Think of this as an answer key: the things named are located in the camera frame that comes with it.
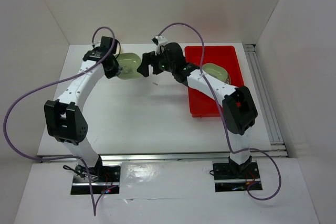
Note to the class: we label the red plastic bin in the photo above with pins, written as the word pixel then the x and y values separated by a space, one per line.
pixel 225 56

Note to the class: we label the aluminium front rail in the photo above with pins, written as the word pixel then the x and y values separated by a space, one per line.
pixel 165 157

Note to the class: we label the round floral brown-rimmed plate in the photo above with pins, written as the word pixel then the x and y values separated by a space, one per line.
pixel 227 78

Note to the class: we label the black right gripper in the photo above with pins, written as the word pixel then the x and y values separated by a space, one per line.
pixel 150 58

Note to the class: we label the green square panda plate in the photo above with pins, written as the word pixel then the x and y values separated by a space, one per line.
pixel 129 63
pixel 216 71

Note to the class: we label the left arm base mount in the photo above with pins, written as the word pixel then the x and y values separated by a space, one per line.
pixel 107 182

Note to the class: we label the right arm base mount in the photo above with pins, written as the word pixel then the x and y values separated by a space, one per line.
pixel 225 180

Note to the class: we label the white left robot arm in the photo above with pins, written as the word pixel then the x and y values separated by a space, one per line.
pixel 64 119

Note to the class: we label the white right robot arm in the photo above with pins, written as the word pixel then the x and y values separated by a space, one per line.
pixel 215 87

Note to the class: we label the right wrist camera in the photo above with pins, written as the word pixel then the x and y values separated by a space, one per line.
pixel 160 42

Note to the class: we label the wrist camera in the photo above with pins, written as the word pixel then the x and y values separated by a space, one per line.
pixel 106 43
pixel 160 42

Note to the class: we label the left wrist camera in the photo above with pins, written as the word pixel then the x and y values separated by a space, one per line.
pixel 106 43

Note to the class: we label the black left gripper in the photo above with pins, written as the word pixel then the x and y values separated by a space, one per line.
pixel 115 71

